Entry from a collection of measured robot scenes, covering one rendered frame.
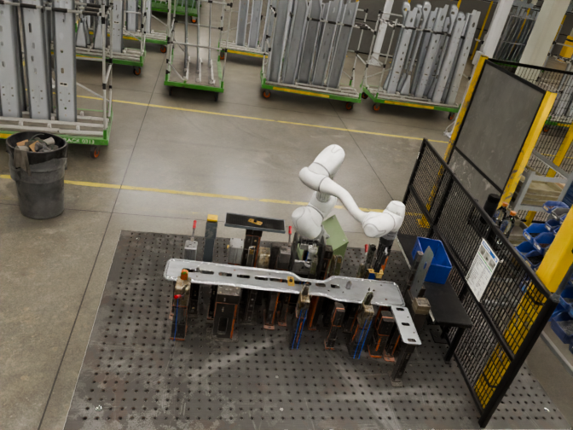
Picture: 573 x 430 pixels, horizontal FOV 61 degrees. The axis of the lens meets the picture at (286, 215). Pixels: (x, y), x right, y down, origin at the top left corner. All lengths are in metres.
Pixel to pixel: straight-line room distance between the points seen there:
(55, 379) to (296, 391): 1.66
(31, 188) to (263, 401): 3.16
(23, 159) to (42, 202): 0.46
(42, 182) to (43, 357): 1.77
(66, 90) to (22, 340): 3.40
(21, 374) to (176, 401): 1.42
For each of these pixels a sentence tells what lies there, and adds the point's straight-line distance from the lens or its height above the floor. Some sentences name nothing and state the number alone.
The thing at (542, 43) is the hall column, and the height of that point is 1.86.
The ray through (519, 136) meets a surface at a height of 1.55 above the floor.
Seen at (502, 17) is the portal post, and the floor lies 2.16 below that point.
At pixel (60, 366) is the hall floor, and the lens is 3.67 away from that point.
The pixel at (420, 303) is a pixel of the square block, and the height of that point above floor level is 1.06.
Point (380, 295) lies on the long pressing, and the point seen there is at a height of 1.00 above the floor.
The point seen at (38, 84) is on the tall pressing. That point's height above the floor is 0.72.
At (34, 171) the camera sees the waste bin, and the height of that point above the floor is 0.53.
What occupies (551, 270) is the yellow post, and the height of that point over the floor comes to 1.62.
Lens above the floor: 2.69
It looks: 29 degrees down
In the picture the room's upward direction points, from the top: 12 degrees clockwise
